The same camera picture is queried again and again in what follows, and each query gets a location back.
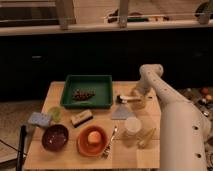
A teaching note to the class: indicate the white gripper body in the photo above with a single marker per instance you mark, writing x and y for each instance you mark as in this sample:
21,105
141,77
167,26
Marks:
141,102

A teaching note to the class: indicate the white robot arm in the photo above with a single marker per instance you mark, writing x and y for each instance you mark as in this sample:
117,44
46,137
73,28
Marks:
183,127

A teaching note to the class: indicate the orange bowl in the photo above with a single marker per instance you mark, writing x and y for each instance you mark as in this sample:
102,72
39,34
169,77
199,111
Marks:
91,150

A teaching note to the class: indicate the purple bowl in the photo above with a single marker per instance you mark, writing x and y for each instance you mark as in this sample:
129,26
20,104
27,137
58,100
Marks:
55,137

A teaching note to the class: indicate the grey triangular cloth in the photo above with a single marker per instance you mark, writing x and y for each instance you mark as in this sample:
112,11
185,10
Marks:
122,113

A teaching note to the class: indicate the white plastic cup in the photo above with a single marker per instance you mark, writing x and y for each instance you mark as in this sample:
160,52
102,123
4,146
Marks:
132,126

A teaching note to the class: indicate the wooden block eraser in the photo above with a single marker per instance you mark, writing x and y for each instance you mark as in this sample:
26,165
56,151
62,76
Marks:
81,118

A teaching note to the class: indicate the green plastic tray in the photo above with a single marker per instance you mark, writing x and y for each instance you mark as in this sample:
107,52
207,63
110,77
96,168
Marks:
100,84

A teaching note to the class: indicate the brown grape bunch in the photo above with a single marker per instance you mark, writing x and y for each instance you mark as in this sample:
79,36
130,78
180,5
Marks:
83,95

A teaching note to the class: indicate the orange fruit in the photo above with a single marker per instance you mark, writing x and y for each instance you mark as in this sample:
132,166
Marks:
94,137

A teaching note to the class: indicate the metal fork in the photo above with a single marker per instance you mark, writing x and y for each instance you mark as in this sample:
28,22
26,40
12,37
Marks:
106,151

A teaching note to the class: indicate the green small cup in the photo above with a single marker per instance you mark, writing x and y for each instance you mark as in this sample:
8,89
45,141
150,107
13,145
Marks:
55,114

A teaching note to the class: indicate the blue sponge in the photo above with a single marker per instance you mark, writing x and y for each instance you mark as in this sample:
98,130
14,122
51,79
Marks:
39,119

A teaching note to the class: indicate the black pole at left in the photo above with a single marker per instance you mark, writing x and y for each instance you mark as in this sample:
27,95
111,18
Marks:
20,152

